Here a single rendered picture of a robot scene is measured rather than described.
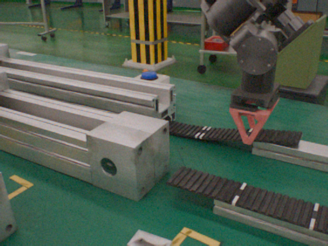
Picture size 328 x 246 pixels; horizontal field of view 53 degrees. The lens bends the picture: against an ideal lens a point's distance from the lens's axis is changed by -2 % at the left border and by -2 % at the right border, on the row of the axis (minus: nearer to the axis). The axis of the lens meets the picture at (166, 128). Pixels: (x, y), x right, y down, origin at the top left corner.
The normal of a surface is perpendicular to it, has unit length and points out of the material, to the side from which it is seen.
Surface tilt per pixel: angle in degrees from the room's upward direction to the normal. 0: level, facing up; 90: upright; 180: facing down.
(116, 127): 0
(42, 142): 90
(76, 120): 90
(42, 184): 0
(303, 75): 90
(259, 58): 89
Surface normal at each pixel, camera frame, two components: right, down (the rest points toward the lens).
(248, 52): -0.32, 0.41
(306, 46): -0.53, 0.38
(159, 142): 0.87, 0.21
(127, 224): -0.02, -0.90
